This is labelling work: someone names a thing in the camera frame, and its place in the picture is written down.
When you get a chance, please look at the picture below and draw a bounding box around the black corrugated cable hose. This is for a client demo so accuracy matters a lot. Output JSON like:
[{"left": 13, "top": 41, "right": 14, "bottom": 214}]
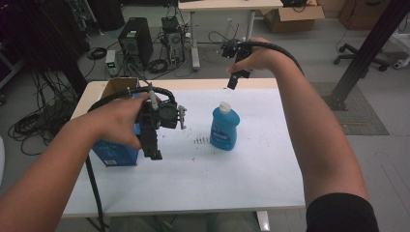
[
  {"left": 245, "top": 41, "right": 306, "bottom": 77},
  {"left": 84, "top": 86, "right": 178, "bottom": 232}
]

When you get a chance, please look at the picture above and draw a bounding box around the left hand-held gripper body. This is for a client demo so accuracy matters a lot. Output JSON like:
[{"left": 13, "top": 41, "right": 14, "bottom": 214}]
[{"left": 135, "top": 84, "right": 189, "bottom": 131}]

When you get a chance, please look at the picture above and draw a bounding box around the blue cardboard box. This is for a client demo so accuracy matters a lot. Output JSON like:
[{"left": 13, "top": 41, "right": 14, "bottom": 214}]
[{"left": 91, "top": 76, "right": 143, "bottom": 168}]

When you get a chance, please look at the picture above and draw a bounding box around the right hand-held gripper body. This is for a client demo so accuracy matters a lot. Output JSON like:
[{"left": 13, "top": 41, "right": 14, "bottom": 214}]
[{"left": 220, "top": 40, "right": 253, "bottom": 65}]

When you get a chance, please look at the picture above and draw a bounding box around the white power supply unit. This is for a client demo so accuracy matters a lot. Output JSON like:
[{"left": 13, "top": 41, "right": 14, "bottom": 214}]
[{"left": 104, "top": 49, "right": 119, "bottom": 77}]

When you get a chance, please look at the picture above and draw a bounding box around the black office chair base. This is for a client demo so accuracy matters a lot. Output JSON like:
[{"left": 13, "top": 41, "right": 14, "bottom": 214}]
[{"left": 333, "top": 43, "right": 392, "bottom": 73}]

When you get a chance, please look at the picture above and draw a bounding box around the beige desk with white legs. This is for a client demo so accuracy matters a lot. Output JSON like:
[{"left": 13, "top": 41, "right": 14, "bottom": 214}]
[{"left": 177, "top": 0, "right": 284, "bottom": 72}]

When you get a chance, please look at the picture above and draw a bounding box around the blue bottle with white cap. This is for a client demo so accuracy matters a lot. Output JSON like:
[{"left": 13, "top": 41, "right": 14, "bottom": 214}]
[{"left": 209, "top": 101, "right": 242, "bottom": 152}]

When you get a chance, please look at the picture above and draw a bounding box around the white table leg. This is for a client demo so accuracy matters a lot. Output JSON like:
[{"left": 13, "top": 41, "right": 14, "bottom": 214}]
[{"left": 255, "top": 210, "right": 271, "bottom": 232}]

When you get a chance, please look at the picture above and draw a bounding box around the grey cable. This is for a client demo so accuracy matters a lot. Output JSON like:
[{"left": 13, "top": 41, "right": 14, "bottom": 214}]
[{"left": 127, "top": 63, "right": 160, "bottom": 111}]

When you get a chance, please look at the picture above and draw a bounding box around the open computer tower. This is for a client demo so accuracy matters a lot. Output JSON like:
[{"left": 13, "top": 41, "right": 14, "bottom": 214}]
[{"left": 161, "top": 15, "right": 187, "bottom": 65}]

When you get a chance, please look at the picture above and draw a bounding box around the person's right hand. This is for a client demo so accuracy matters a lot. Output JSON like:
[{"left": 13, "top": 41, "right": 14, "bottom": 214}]
[{"left": 226, "top": 36, "right": 287, "bottom": 74}]

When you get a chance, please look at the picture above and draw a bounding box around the pile of black cables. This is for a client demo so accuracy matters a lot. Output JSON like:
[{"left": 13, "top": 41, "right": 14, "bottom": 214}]
[{"left": 7, "top": 69, "right": 80, "bottom": 157}]

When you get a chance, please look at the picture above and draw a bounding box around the black sleeve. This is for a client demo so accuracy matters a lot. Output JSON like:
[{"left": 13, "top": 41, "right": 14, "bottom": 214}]
[{"left": 305, "top": 192, "right": 381, "bottom": 232}]

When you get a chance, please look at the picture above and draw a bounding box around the black computer tower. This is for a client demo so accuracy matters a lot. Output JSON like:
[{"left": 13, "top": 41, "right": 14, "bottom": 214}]
[{"left": 117, "top": 16, "right": 155, "bottom": 71}]

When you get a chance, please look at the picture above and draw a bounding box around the black metal stand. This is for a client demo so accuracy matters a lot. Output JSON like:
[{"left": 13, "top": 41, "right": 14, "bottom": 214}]
[{"left": 323, "top": 0, "right": 410, "bottom": 112}]

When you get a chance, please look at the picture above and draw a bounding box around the white table cover sheet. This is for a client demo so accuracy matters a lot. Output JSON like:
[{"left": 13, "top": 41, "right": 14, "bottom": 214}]
[{"left": 62, "top": 87, "right": 307, "bottom": 217}]

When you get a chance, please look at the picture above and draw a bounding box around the open brown cardboard box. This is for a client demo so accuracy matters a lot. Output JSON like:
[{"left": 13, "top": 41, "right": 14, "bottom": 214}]
[{"left": 260, "top": 4, "right": 326, "bottom": 34}]

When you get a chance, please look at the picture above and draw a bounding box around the grey floor mat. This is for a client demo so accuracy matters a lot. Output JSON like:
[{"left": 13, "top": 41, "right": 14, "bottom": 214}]
[{"left": 309, "top": 81, "right": 391, "bottom": 136}]

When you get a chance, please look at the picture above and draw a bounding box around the closed brown cardboard box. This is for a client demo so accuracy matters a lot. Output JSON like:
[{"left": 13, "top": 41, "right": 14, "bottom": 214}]
[{"left": 337, "top": 0, "right": 394, "bottom": 32}]

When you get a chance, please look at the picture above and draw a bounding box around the coiled black cable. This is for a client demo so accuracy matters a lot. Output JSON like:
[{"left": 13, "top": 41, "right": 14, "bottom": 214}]
[
  {"left": 86, "top": 46, "right": 108, "bottom": 61},
  {"left": 146, "top": 58, "right": 169, "bottom": 74}
]

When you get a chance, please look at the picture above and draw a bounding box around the person's left hand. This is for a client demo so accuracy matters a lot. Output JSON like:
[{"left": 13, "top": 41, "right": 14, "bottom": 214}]
[{"left": 86, "top": 94, "right": 160, "bottom": 151}]

